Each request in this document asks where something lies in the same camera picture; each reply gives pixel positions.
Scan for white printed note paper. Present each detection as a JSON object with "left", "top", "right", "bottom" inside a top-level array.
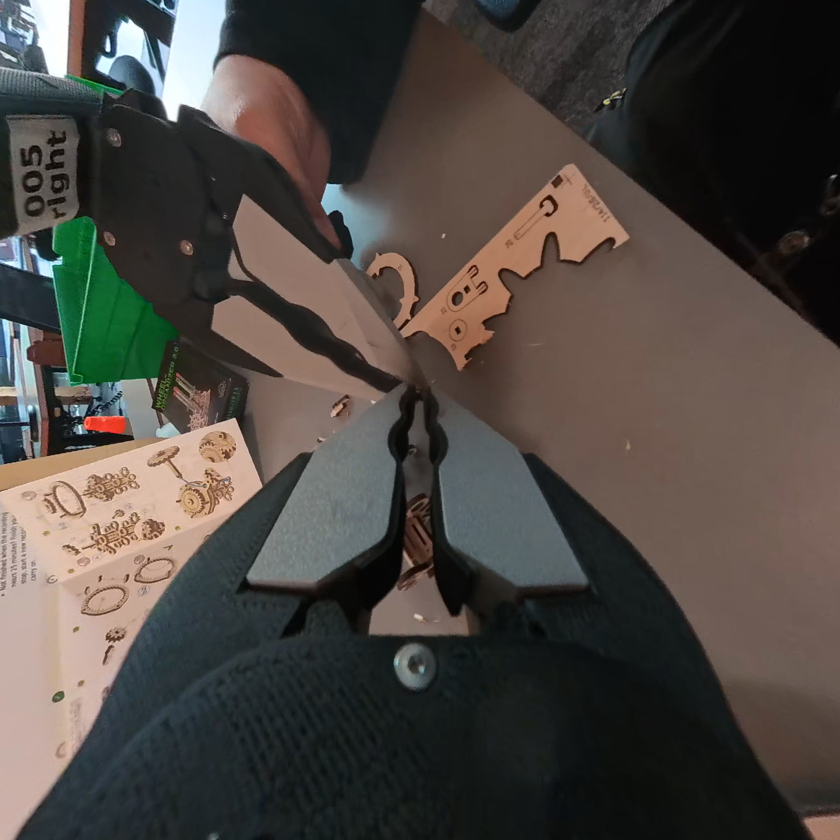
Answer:
[{"left": 0, "top": 512, "right": 50, "bottom": 595}]

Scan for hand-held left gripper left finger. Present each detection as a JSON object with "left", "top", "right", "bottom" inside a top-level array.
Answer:
[{"left": 246, "top": 384, "right": 412, "bottom": 614}]

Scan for person's right hand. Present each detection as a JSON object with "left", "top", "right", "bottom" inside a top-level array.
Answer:
[{"left": 200, "top": 54, "right": 343, "bottom": 253}]

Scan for wooden oval frame with bracket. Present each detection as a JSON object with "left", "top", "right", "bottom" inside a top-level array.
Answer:
[{"left": 397, "top": 495, "right": 438, "bottom": 592}]

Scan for person's dark trousers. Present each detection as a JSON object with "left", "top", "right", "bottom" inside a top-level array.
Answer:
[{"left": 584, "top": 0, "right": 840, "bottom": 342}]

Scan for dark model kit box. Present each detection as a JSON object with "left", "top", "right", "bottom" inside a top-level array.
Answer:
[{"left": 152, "top": 341, "right": 250, "bottom": 434}]

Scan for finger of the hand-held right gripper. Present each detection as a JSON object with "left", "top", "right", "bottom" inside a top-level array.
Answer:
[
  {"left": 230, "top": 194, "right": 422, "bottom": 391},
  {"left": 177, "top": 287, "right": 403, "bottom": 396}
]

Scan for person's right forearm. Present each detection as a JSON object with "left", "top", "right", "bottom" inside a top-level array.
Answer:
[{"left": 215, "top": 0, "right": 424, "bottom": 186}]

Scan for wooden offcut sheet with slots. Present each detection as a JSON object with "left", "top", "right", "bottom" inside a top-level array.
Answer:
[{"left": 400, "top": 164, "right": 631, "bottom": 372}]

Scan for wooden curved hook part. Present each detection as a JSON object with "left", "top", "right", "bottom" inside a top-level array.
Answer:
[{"left": 365, "top": 251, "right": 421, "bottom": 330}]

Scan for green plastic bin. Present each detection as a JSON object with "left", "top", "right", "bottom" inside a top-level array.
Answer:
[{"left": 52, "top": 217, "right": 179, "bottom": 385}]

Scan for folded assembly instruction sheet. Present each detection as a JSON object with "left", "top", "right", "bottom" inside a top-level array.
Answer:
[{"left": 0, "top": 416, "right": 263, "bottom": 795}]

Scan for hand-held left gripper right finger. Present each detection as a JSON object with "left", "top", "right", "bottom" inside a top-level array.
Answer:
[{"left": 423, "top": 387, "right": 589, "bottom": 616}]

